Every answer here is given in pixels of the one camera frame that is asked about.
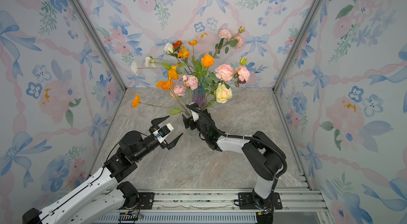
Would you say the cream rose flower stem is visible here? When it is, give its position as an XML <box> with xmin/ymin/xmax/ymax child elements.
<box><xmin>205</xmin><ymin>83</ymin><xmax>233</xmax><ymax>108</ymax></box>

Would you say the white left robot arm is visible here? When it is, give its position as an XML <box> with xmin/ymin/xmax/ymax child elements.
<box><xmin>22</xmin><ymin>117</ymin><xmax>180</xmax><ymax>224</ymax></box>

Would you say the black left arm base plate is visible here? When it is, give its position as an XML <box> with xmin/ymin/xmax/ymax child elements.
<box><xmin>120</xmin><ymin>192</ymin><xmax>155</xmax><ymax>210</ymax></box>

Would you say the black corrugated cable conduit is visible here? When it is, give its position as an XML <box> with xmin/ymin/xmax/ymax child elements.
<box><xmin>185</xmin><ymin>103</ymin><xmax>288</xmax><ymax>193</ymax></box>

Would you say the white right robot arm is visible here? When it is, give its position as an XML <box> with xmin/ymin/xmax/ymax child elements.
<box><xmin>182</xmin><ymin>113</ymin><xmax>287</xmax><ymax>211</ymax></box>

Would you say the orange-red gerbera flower stem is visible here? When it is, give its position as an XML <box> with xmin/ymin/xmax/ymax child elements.
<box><xmin>172</xmin><ymin>40</ymin><xmax>183</xmax><ymax>51</ymax></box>

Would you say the large pink rose spray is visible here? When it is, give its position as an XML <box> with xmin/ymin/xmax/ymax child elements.
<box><xmin>208</xmin><ymin>57</ymin><xmax>251</xmax><ymax>96</ymax></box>

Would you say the aluminium corner post left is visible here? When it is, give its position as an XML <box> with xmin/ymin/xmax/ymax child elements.
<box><xmin>69</xmin><ymin>0</ymin><xmax>127</xmax><ymax>92</ymax></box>

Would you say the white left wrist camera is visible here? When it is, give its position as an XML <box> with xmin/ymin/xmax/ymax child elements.
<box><xmin>153</xmin><ymin>123</ymin><xmax>174</xmax><ymax>144</ymax></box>

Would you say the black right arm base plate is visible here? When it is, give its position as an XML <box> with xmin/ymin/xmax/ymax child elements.
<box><xmin>234</xmin><ymin>192</ymin><xmax>283</xmax><ymax>211</ymax></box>

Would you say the white rose flower stem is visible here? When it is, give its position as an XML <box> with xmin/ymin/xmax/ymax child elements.
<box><xmin>163</xmin><ymin>43</ymin><xmax>177</xmax><ymax>57</ymax></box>

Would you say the white lisianthus flower stem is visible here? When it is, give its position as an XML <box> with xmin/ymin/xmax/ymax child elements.
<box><xmin>130</xmin><ymin>56</ymin><xmax>173</xmax><ymax>76</ymax></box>

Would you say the orange ranunculus flower spray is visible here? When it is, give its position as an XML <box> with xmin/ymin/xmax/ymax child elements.
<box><xmin>131</xmin><ymin>65</ymin><xmax>191</xmax><ymax>115</ymax></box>

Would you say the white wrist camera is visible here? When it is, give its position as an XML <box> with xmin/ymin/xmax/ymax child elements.
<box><xmin>153</xmin><ymin>123</ymin><xmax>174</xmax><ymax>144</ymax></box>
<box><xmin>191</xmin><ymin>110</ymin><xmax>200</xmax><ymax>122</ymax></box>

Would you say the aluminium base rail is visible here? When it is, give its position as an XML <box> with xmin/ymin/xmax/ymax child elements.
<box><xmin>96</xmin><ymin>187</ymin><xmax>333</xmax><ymax>224</ymax></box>

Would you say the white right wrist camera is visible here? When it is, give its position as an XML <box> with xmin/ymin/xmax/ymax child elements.
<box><xmin>191</xmin><ymin>110</ymin><xmax>200</xmax><ymax>122</ymax></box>

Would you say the aluminium corner post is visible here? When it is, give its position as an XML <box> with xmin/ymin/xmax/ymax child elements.
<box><xmin>272</xmin><ymin>0</ymin><xmax>338</xmax><ymax>93</ymax></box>
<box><xmin>69</xmin><ymin>0</ymin><xmax>127</xmax><ymax>92</ymax></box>

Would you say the orange rose flower stem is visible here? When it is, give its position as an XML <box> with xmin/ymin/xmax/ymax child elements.
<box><xmin>191</xmin><ymin>54</ymin><xmax>215</xmax><ymax>88</ymax></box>

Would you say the orange poppy flower spray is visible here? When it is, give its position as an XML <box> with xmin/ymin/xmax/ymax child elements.
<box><xmin>175</xmin><ymin>39</ymin><xmax>198</xmax><ymax>73</ymax></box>

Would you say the blue purple glass vase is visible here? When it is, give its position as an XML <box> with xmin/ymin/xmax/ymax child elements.
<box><xmin>192</xmin><ymin>86</ymin><xmax>207</xmax><ymax>107</ymax></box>

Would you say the pink carnation flower spray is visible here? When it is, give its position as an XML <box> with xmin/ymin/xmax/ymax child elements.
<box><xmin>208</xmin><ymin>26</ymin><xmax>245</xmax><ymax>59</ymax></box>

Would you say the aluminium corner post right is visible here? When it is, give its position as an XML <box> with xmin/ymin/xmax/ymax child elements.
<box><xmin>272</xmin><ymin>0</ymin><xmax>338</xmax><ymax>93</ymax></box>

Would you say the pink peony flower spray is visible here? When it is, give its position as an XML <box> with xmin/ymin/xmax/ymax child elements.
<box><xmin>166</xmin><ymin>75</ymin><xmax>199</xmax><ymax>113</ymax></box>

